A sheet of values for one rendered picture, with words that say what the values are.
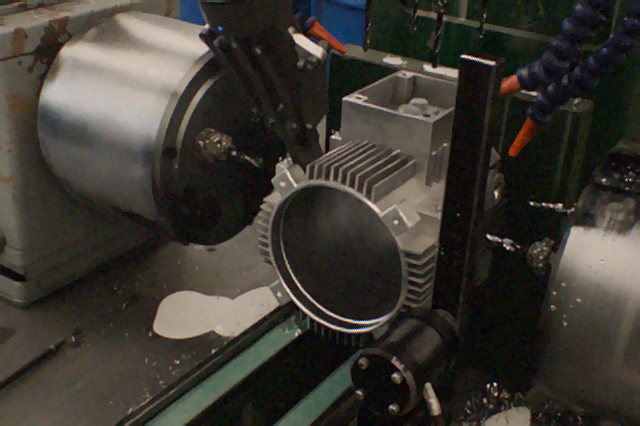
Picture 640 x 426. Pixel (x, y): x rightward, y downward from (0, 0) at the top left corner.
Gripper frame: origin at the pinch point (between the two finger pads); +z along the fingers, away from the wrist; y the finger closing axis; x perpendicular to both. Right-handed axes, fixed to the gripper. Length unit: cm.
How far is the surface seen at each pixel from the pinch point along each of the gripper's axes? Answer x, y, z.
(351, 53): -17.8, 6.4, 6.6
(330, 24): -103, 86, 96
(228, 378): 21.1, -1.7, 10.4
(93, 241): 8.2, 37.2, 25.7
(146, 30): -7.0, 25.2, -1.6
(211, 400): 24.1, -2.6, 8.7
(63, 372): 25.9, 23.7, 21.2
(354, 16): -103, 77, 91
